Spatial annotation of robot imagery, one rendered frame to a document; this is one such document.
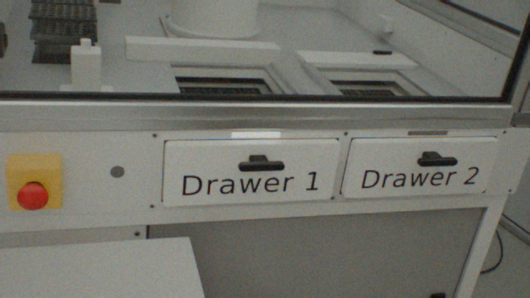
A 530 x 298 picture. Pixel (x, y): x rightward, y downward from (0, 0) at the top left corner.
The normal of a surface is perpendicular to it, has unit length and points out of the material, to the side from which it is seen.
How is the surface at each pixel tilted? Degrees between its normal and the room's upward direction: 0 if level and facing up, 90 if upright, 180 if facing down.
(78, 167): 90
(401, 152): 90
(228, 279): 90
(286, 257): 90
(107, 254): 0
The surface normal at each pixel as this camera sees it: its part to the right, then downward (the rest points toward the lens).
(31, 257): 0.12, -0.88
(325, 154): 0.26, 0.47
